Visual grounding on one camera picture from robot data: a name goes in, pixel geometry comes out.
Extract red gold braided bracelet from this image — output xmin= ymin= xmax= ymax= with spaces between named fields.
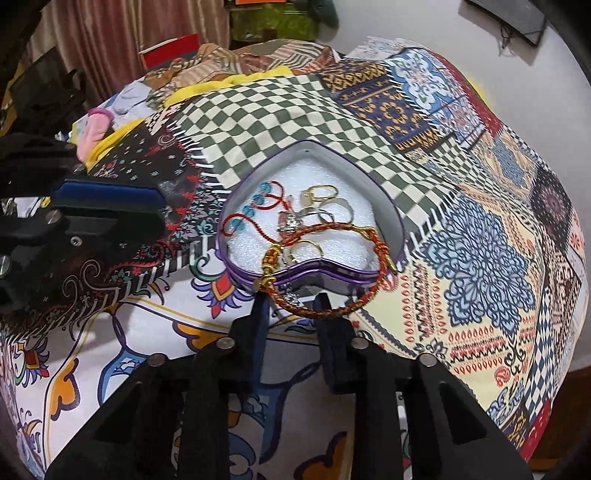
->
xmin=253 ymin=221 xmax=398 ymax=320

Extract silver jewelry pieces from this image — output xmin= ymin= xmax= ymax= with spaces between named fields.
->
xmin=276 ymin=195 xmax=304 ymax=238

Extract yellow cloth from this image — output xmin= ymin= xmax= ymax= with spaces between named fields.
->
xmin=78 ymin=65 xmax=294 ymax=170

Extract pink plush toy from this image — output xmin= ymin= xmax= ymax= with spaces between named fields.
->
xmin=77 ymin=107 xmax=113 ymax=162

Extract striped red-brown curtain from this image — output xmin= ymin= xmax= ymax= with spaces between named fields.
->
xmin=27 ymin=0 xmax=230 ymax=106

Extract red and white box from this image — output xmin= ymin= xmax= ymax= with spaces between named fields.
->
xmin=138 ymin=33 xmax=200 ymax=70

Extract colourful patchwork bedspread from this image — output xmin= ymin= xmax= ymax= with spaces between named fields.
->
xmin=1 ymin=40 xmax=590 ymax=479

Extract striped orange brown blanket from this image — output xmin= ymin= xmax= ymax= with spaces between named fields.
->
xmin=144 ymin=39 xmax=339 ymax=110

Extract orange box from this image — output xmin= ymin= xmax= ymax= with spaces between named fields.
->
xmin=235 ymin=0 xmax=287 ymax=6

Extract green patterned covered stand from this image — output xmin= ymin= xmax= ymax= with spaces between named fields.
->
xmin=224 ymin=1 xmax=320 ymax=43

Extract heart-shaped purple tin box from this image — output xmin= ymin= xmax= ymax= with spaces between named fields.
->
xmin=216 ymin=140 xmax=405 ymax=294

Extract dark green plush toy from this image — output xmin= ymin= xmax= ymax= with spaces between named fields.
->
xmin=308 ymin=0 xmax=339 ymax=29

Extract red string turquoise bead bracelet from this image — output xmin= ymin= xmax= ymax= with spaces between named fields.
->
xmin=220 ymin=179 xmax=293 ymax=245

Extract gold ring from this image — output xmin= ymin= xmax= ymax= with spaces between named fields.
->
xmin=301 ymin=184 xmax=340 ymax=209

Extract silver ring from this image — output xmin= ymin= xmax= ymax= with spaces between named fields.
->
xmin=294 ymin=197 xmax=356 ymax=227

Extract small black wall monitor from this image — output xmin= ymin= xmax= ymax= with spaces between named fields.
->
xmin=467 ymin=0 xmax=547 ymax=47

